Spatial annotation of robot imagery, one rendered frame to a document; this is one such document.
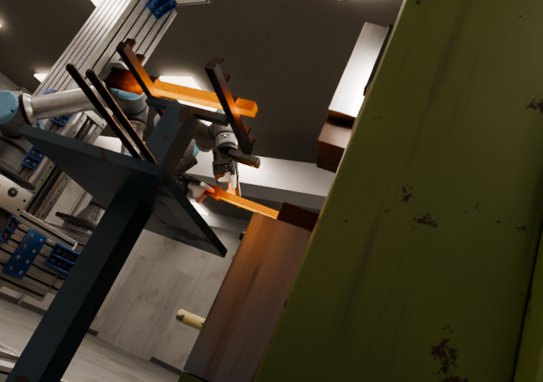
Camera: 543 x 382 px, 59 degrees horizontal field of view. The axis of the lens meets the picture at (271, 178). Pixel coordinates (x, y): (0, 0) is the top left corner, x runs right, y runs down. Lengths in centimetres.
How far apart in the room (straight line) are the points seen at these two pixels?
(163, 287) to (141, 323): 98
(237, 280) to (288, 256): 15
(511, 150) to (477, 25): 37
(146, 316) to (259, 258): 1128
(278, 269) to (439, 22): 77
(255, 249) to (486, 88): 70
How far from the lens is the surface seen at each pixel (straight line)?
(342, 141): 159
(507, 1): 148
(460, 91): 125
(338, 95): 163
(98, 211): 223
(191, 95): 110
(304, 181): 639
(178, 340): 1277
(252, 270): 128
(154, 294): 1261
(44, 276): 213
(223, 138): 167
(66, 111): 187
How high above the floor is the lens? 51
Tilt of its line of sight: 22 degrees up
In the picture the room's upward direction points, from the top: 24 degrees clockwise
